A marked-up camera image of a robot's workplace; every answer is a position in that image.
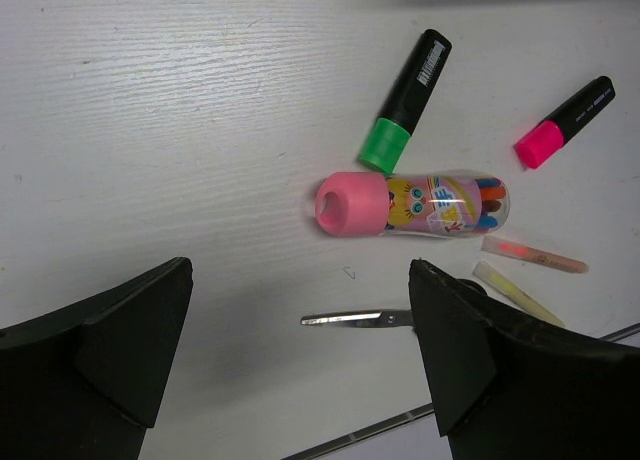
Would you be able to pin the black handled scissors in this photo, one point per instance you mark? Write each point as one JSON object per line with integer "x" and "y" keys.
{"x": 384, "y": 318}

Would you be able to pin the slim yellow highlighter pen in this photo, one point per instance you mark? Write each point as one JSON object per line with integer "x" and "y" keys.
{"x": 506, "y": 287}

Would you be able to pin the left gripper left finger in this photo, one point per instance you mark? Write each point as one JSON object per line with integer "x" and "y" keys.
{"x": 87, "y": 381}

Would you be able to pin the pink cap black highlighter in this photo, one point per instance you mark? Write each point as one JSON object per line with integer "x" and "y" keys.
{"x": 564, "y": 123}

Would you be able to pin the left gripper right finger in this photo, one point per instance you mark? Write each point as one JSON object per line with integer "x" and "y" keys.
{"x": 505, "y": 385}

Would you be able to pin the green cap black highlighter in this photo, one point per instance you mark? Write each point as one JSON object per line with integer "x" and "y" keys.
{"x": 401, "y": 112}

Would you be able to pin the pink cap crayon tube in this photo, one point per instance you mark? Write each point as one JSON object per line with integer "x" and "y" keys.
{"x": 445, "y": 204}

